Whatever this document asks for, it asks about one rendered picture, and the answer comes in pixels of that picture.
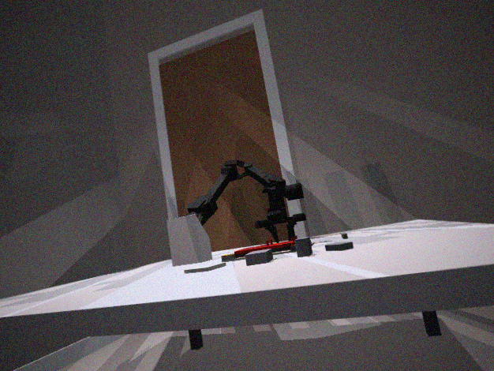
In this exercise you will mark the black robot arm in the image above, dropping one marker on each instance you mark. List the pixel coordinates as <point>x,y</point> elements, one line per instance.
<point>205,206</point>

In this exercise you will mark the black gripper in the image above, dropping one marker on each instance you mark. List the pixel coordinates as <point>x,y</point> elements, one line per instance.
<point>290,220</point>

